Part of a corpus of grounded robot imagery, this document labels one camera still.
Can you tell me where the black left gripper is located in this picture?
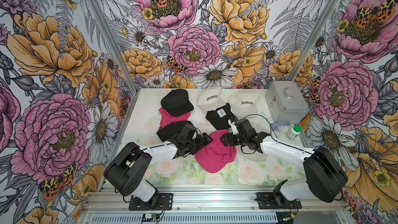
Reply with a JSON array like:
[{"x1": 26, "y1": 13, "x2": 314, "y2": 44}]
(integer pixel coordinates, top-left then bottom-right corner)
[{"x1": 186, "y1": 133, "x2": 212, "y2": 155}]

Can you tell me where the pink cap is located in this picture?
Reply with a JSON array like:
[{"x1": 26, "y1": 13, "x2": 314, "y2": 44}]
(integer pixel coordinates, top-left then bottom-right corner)
[
  {"x1": 194, "y1": 130, "x2": 237, "y2": 173},
  {"x1": 159, "y1": 108, "x2": 191, "y2": 128}
]

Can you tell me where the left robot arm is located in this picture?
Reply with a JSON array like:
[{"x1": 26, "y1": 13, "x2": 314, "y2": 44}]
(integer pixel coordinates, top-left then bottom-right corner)
[{"x1": 104, "y1": 121, "x2": 213, "y2": 206}]

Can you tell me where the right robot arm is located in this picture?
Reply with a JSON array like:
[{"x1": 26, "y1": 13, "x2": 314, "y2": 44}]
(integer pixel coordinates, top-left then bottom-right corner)
[{"x1": 221, "y1": 118, "x2": 348, "y2": 203}]

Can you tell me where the black cap with patch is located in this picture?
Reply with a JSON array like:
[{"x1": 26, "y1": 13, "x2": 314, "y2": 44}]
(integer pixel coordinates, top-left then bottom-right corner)
[{"x1": 206, "y1": 103, "x2": 236, "y2": 130}]

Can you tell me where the white Colorado cap back right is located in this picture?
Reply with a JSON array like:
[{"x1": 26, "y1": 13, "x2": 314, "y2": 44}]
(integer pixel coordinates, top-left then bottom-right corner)
[{"x1": 228, "y1": 90, "x2": 261, "y2": 117}]

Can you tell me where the white Colorado cap back centre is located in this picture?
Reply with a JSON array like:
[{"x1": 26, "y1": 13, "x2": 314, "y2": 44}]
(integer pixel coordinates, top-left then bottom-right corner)
[{"x1": 197, "y1": 87, "x2": 226, "y2": 112}]

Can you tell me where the clear plastic bag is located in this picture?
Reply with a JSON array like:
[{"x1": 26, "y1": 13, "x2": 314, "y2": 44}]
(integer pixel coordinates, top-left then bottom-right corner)
[{"x1": 271, "y1": 123, "x2": 293, "y2": 137}]

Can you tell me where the white bottle green lid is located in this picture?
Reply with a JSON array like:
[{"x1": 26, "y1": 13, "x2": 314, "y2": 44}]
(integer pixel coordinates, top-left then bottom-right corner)
[{"x1": 286, "y1": 125, "x2": 302, "y2": 141}]

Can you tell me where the silver metal case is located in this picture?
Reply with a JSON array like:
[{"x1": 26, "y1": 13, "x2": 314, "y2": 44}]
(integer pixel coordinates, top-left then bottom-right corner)
[{"x1": 265, "y1": 81, "x2": 309, "y2": 124}]

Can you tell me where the small circuit board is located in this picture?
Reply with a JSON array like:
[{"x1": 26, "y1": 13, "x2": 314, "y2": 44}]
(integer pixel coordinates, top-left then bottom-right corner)
[{"x1": 141, "y1": 213, "x2": 162, "y2": 224}]

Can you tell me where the perforated metal tray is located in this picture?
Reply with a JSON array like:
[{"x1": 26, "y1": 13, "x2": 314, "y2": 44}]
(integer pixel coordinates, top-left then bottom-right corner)
[{"x1": 85, "y1": 212, "x2": 278, "y2": 224}]

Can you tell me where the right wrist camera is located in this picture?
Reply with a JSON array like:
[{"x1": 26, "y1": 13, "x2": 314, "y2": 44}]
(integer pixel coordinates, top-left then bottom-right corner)
[{"x1": 228, "y1": 117, "x2": 239, "y2": 135}]

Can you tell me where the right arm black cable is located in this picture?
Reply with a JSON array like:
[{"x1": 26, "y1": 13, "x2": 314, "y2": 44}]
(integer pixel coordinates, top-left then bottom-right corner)
[{"x1": 239, "y1": 113, "x2": 277, "y2": 155}]

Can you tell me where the aluminium front rail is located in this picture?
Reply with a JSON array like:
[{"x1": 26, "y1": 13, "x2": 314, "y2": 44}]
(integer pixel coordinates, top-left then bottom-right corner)
[{"x1": 81, "y1": 185, "x2": 347, "y2": 215}]

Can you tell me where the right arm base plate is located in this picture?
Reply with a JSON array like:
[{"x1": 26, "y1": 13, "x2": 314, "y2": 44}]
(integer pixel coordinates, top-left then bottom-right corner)
[{"x1": 255, "y1": 192, "x2": 302, "y2": 210}]

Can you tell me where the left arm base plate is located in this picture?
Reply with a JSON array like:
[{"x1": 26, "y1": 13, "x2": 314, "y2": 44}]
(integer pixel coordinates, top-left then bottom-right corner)
[{"x1": 129, "y1": 192, "x2": 174, "y2": 211}]

